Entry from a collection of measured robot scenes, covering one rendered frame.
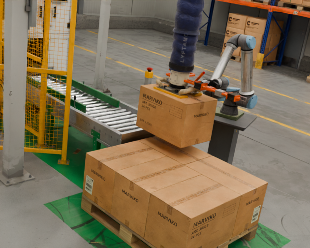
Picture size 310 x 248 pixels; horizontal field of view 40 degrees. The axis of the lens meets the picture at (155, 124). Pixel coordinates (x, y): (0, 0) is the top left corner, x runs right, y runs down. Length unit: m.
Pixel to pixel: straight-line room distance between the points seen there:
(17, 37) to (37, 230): 1.64
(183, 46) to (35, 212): 1.90
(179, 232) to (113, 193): 0.72
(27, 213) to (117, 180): 0.88
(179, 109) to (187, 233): 1.11
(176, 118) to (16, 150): 1.58
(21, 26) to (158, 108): 1.37
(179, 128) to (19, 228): 1.54
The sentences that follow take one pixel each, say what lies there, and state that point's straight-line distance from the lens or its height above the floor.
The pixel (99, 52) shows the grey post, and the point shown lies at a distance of 7.28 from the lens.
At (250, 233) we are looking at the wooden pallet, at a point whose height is 0.07.
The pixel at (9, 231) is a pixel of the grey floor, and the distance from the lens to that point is 3.68.
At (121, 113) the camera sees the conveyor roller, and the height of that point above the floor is 0.55.
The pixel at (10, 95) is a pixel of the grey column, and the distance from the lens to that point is 4.06.
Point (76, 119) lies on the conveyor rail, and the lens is 4.57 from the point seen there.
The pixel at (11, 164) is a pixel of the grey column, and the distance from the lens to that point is 4.33.
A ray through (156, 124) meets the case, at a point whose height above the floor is 0.77.
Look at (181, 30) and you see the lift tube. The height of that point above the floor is 1.63.
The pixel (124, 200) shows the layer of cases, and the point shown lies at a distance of 3.44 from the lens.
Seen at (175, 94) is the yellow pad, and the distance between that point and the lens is 3.76.
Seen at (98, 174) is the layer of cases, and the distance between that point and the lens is 3.64.
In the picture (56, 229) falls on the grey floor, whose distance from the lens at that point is 3.68.
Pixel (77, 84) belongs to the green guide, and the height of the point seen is 0.61.
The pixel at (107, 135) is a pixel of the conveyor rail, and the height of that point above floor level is 0.52.
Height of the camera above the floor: 2.08
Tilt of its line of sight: 20 degrees down
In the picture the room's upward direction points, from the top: 8 degrees clockwise
